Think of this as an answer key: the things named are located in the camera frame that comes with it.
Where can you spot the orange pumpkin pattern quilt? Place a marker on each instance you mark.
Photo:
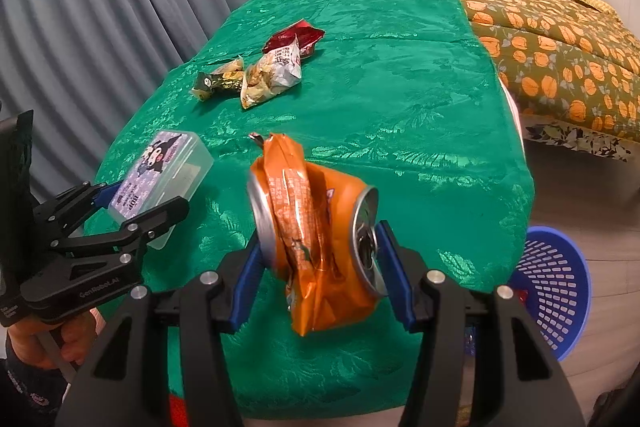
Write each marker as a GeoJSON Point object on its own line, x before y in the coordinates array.
{"type": "Point", "coordinates": [570, 60]}

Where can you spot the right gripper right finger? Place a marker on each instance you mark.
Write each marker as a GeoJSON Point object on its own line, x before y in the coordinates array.
{"type": "Point", "coordinates": [517, 379]}

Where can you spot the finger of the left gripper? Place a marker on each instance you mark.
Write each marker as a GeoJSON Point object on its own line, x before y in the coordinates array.
{"type": "Point", "coordinates": [140, 230]}
{"type": "Point", "coordinates": [67, 212]}

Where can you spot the green yellow snack wrapper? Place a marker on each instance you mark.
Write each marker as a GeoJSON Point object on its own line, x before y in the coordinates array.
{"type": "Point", "coordinates": [225, 79]}

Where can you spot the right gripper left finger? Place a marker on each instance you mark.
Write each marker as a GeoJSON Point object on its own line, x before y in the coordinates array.
{"type": "Point", "coordinates": [125, 378]}

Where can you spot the red snack wrapper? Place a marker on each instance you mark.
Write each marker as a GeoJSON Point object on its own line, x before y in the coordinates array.
{"type": "Point", "coordinates": [302, 32]}

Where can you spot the floral bed skirt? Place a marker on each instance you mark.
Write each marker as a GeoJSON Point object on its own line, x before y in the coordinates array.
{"type": "Point", "coordinates": [553, 132]}

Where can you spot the grey curtain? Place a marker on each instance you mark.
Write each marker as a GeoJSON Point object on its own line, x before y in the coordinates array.
{"type": "Point", "coordinates": [84, 67]}

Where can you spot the cream snack bag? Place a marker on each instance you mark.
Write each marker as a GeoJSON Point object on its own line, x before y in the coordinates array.
{"type": "Point", "coordinates": [274, 73]}

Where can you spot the clear plastic cartoon box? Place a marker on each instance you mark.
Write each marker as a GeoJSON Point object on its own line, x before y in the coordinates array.
{"type": "Point", "coordinates": [174, 163]}

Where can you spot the crushed orange soda can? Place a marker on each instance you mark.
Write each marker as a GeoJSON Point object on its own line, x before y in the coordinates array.
{"type": "Point", "coordinates": [316, 230]}

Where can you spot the green satin cloth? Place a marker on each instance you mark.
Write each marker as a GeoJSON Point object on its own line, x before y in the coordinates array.
{"type": "Point", "coordinates": [403, 95]}

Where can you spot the blue plastic trash basket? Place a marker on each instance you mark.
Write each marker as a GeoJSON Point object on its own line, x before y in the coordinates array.
{"type": "Point", "coordinates": [552, 280]}

